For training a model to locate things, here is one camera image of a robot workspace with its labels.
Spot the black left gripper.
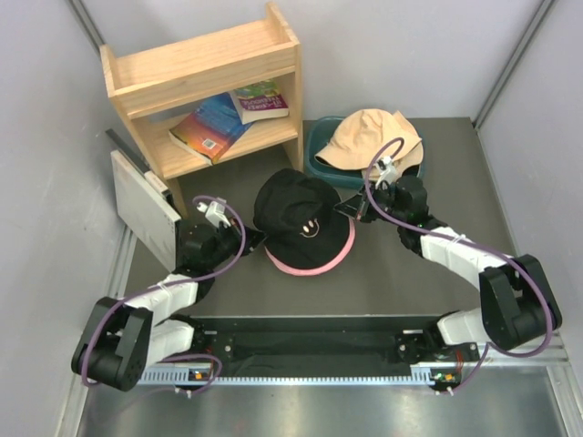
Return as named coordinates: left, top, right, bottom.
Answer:
left=207, top=217, right=268, bottom=270

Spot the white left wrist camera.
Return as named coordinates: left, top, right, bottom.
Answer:
left=193, top=197, right=231, bottom=229

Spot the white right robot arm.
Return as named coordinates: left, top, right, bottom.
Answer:
left=335, top=176, right=562, bottom=361

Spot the beige baseball cap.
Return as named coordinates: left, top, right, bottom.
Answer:
left=362, top=145, right=424, bottom=181

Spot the green purple paperback book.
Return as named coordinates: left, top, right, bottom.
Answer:
left=230, top=79, right=289, bottom=125

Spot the grey slotted cable duct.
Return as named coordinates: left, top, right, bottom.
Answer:
left=138, top=364, right=460, bottom=387

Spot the blue orange paperback book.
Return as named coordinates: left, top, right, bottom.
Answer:
left=169, top=92, right=256, bottom=165

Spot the black hat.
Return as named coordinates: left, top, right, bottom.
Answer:
left=253, top=168, right=352, bottom=269

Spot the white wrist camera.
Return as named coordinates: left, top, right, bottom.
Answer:
left=193, top=197, right=231, bottom=229
left=374, top=157, right=399, bottom=188

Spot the grey flat board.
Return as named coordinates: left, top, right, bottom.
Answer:
left=106, top=128, right=181, bottom=271

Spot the teal plastic basin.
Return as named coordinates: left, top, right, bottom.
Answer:
left=303, top=116, right=429, bottom=191

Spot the beige bucket hat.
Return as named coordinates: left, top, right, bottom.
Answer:
left=316, top=108, right=423, bottom=170

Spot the wooden bookshelf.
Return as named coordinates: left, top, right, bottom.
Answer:
left=99, top=2, right=303, bottom=217

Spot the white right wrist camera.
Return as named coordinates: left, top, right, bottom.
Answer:
left=374, top=157, right=399, bottom=188

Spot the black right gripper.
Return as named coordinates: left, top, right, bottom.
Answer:
left=337, top=181, right=408, bottom=227

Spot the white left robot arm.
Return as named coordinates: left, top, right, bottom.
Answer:
left=71, top=218, right=265, bottom=391

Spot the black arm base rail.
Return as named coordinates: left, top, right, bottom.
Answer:
left=188, top=315, right=479, bottom=378

